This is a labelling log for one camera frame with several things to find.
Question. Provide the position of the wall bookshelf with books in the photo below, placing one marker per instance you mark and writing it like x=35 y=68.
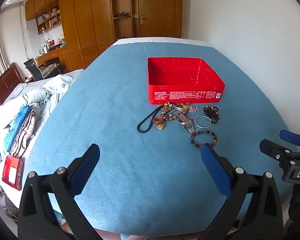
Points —
x=48 y=18

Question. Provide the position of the wooden wardrobe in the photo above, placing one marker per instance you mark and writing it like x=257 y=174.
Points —
x=85 y=17

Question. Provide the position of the thin silver bangle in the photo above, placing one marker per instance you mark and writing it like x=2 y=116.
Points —
x=196 y=123

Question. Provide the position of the open wooden shelf unit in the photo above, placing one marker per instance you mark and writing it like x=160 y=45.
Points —
x=121 y=25

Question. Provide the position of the light blue quilt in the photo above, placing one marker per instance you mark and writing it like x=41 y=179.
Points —
x=40 y=95

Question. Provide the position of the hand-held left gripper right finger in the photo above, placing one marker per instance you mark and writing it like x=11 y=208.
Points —
x=215 y=171

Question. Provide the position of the beige striped folded cloth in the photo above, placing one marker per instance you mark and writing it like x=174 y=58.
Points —
x=25 y=132

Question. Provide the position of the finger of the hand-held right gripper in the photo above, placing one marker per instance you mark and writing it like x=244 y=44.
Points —
x=291 y=137
x=272 y=149

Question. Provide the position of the blue tablecloth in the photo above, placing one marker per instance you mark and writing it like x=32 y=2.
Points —
x=115 y=117

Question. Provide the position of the red tin box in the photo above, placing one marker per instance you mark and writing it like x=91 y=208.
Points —
x=180 y=80

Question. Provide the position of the engraved silver bangle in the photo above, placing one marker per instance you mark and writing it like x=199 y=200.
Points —
x=181 y=107

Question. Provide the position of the white air conditioner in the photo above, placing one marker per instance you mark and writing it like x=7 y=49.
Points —
x=15 y=1

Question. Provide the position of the blue folded cloth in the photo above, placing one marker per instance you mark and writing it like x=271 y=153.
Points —
x=16 y=127

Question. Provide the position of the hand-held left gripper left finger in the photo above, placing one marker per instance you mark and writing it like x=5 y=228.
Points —
x=87 y=166

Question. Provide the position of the red tin lid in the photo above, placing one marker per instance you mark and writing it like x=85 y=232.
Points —
x=12 y=172

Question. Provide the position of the brown wooden headboard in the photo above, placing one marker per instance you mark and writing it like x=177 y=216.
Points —
x=6 y=85

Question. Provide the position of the black office chair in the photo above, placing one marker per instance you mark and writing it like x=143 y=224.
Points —
x=36 y=70

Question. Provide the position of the wooden door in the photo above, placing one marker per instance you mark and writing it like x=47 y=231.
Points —
x=160 y=7

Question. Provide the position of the wooden desk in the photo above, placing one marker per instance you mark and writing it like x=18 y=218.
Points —
x=62 y=57

